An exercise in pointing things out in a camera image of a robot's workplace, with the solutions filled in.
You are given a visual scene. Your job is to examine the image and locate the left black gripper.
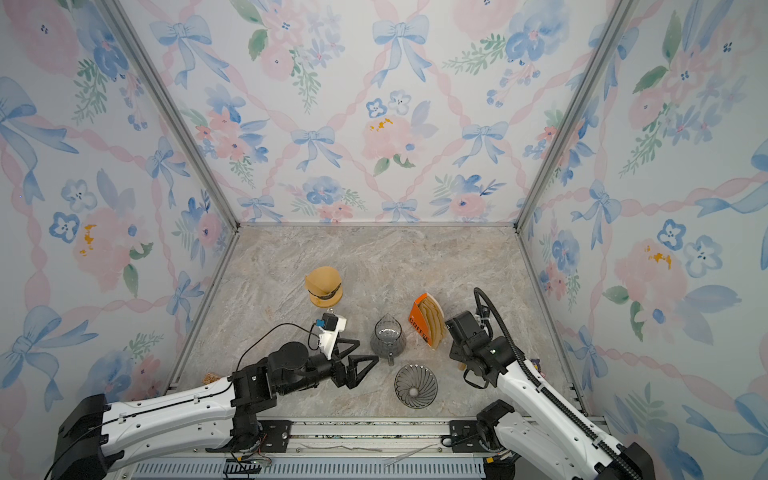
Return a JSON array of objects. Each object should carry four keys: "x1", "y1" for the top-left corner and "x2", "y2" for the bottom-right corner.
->
[{"x1": 281, "y1": 339, "x2": 378, "y2": 399}]

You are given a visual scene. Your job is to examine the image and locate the grey glass dripper cone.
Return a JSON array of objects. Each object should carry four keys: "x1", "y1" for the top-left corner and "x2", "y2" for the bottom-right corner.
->
[{"x1": 394, "y1": 364, "x2": 439, "y2": 410}]

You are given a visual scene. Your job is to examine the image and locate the green glass dripper cone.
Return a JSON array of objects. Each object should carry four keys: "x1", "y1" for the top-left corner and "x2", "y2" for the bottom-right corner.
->
[{"x1": 309, "y1": 285, "x2": 343, "y2": 301}]

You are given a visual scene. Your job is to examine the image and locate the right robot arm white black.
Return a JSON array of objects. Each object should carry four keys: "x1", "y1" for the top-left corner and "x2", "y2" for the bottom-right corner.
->
[{"x1": 446, "y1": 311, "x2": 656, "y2": 479}]

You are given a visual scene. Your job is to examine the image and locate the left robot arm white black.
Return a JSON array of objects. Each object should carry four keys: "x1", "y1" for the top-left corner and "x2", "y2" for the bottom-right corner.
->
[{"x1": 46, "y1": 339, "x2": 379, "y2": 479}]

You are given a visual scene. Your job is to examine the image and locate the orange coffee filter pack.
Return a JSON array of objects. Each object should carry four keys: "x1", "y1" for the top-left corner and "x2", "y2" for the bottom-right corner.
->
[{"x1": 409, "y1": 293, "x2": 447, "y2": 350}]

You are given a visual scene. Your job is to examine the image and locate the grey glass carafe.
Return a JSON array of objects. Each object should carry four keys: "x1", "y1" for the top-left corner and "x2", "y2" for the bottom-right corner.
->
[{"x1": 370, "y1": 314, "x2": 406, "y2": 366}]

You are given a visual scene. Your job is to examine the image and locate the aluminium mounting rail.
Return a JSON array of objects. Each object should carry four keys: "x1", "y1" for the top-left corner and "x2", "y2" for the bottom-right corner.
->
[{"x1": 110, "y1": 418, "x2": 550, "y2": 479}]

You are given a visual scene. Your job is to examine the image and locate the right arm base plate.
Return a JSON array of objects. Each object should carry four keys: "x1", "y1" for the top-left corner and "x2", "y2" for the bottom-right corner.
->
[{"x1": 446, "y1": 420, "x2": 500, "y2": 454}]

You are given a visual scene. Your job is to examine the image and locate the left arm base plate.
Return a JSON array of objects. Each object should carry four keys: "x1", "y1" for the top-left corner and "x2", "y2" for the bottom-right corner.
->
[{"x1": 205, "y1": 420, "x2": 293, "y2": 453}]

